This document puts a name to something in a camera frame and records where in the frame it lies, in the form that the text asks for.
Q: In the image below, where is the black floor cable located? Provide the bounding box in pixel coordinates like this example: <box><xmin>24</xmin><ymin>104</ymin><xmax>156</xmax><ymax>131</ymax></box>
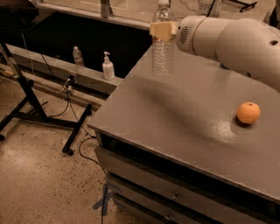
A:
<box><xmin>38</xmin><ymin>52</ymin><xmax>109</xmax><ymax>224</ymax></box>

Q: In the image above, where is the white pump soap dispenser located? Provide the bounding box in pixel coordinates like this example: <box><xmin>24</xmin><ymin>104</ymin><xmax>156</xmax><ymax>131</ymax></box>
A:
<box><xmin>102</xmin><ymin>52</ymin><xmax>115</xmax><ymax>81</ymax></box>

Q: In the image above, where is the small water bottle on ledge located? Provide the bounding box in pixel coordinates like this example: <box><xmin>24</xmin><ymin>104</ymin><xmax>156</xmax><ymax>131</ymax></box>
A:
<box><xmin>73</xmin><ymin>46</ymin><xmax>85</xmax><ymax>72</ymax></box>

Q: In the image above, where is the grey drawer cabinet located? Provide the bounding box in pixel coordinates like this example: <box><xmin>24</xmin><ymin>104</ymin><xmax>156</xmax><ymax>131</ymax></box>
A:
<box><xmin>94</xmin><ymin>130</ymin><xmax>280</xmax><ymax>224</ymax></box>

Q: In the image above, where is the white machine with cable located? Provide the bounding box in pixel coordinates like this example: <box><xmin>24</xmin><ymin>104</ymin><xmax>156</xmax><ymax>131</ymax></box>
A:
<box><xmin>197</xmin><ymin>0</ymin><xmax>221</xmax><ymax>18</ymax></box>

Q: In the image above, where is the clear plastic water bottle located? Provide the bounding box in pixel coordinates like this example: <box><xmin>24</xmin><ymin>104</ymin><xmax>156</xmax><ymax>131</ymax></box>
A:
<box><xmin>152</xmin><ymin>0</ymin><xmax>175</xmax><ymax>76</ymax></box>

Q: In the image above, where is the black wheeled stand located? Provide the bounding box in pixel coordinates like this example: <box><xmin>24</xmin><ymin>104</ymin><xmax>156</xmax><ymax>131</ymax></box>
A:
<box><xmin>0</xmin><ymin>38</ymin><xmax>92</xmax><ymax>156</ymax></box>

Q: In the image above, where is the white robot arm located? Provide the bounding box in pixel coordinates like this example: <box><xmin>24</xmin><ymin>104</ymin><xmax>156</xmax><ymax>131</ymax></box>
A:
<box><xmin>150</xmin><ymin>16</ymin><xmax>280</xmax><ymax>91</ymax></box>

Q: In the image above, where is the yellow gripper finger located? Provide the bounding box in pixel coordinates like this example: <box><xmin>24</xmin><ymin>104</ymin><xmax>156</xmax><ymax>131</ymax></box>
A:
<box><xmin>150</xmin><ymin>21</ymin><xmax>177</xmax><ymax>42</ymax></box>

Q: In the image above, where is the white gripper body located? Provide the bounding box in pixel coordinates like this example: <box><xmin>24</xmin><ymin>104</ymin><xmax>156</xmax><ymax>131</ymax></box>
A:
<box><xmin>176</xmin><ymin>16</ymin><xmax>206</xmax><ymax>56</ymax></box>

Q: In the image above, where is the orange fruit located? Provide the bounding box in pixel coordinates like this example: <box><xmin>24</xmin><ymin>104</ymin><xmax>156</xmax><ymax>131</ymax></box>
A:
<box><xmin>236</xmin><ymin>102</ymin><xmax>261</xmax><ymax>124</ymax></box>

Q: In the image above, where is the grey metal ledge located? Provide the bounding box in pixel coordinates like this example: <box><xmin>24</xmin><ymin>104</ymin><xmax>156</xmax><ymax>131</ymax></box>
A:
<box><xmin>7</xmin><ymin>45</ymin><xmax>123</xmax><ymax>95</ymax></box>

